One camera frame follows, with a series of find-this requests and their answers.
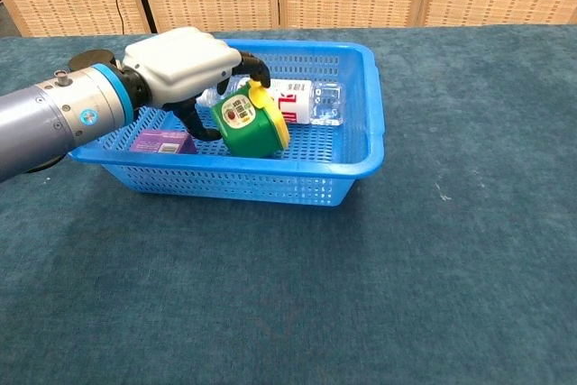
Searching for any teal table carpet mat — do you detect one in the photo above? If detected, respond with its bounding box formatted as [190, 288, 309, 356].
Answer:
[0, 23, 577, 385]

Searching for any green yellow lid container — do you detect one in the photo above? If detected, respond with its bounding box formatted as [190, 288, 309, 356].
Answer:
[210, 79, 290, 160]

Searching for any blue perforated plastic basket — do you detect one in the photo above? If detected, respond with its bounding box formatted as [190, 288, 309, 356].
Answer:
[69, 38, 386, 208]

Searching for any clear plastic water bottle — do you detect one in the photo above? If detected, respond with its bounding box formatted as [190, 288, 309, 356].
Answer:
[196, 77, 346, 127]

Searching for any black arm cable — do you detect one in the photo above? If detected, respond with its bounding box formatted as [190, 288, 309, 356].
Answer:
[26, 155, 69, 174]

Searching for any purple carton box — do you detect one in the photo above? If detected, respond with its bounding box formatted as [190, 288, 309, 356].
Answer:
[129, 129, 198, 155]

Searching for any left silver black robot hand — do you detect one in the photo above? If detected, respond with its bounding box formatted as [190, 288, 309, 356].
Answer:
[121, 26, 271, 141]

